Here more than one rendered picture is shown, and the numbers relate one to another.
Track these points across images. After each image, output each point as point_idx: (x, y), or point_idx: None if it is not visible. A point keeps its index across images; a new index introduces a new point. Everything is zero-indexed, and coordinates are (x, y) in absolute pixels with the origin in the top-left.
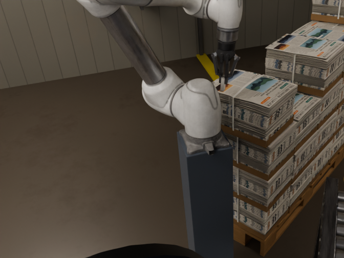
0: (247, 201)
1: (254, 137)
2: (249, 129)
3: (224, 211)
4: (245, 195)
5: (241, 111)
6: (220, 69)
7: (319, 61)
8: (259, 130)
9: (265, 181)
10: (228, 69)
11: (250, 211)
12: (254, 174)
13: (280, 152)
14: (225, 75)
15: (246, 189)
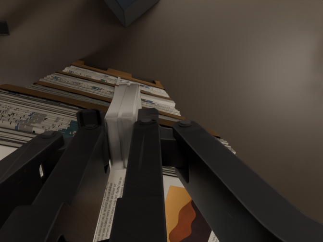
0: (97, 80)
1: (39, 95)
2: (53, 104)
3: None
4: (99, 83)
5: (73, 132)
6: (144, 152)
7: None
8: (9, 99)
9: (47, 81)
10: (55, 167)
11: (93, 77)
12: (72, 89)
13: None
14: (95, 131)
15: (96, 84)
